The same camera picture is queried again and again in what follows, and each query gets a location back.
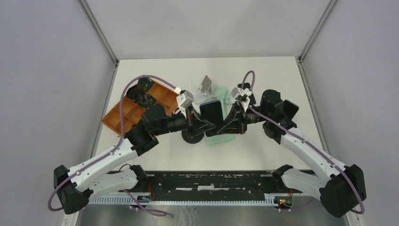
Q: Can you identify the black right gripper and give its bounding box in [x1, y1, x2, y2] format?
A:
[216, 101, 269, 135]

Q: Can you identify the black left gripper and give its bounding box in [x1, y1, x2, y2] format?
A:
[153, 103, 216, 138]

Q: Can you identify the blue smartphone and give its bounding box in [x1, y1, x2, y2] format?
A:
[199, 100, 223, 128]

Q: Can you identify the black clamp phone stand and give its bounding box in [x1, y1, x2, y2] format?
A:
[181, 130, 205, 144]

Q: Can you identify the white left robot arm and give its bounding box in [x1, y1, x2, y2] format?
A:
[48, 101, 223, 214]

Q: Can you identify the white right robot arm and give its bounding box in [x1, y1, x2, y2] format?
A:
[199, 88, 367, 218]

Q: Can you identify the white folding phone stand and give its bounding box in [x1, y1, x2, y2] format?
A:
[193, 75, 214, 105]

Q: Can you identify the green cartoon towel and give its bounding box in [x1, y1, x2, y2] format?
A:
[205, 86, 234, 146]

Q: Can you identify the orange compartment tray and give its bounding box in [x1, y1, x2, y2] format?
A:
[102, 80, 178, 135]

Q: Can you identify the rolled dark floral tie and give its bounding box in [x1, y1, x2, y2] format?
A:
[137, 94, 157, 110]

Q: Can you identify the rolled dark patterned tie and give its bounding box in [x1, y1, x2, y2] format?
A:
[138, 78, 154, 93]

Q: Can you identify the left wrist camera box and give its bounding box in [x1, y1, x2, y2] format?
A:
[176, 90, 193, 119]

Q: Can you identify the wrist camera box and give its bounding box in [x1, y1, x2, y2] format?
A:
[231, 87, 253, 105]
[176, 90, 193, 119]

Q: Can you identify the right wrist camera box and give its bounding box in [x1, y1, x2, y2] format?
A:
[231, 87, 253, 105]

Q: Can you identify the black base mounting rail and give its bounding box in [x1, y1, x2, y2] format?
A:
[106, 170, 315, 202]

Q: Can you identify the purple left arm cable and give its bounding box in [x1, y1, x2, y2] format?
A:
[47, 74, 183, 213]

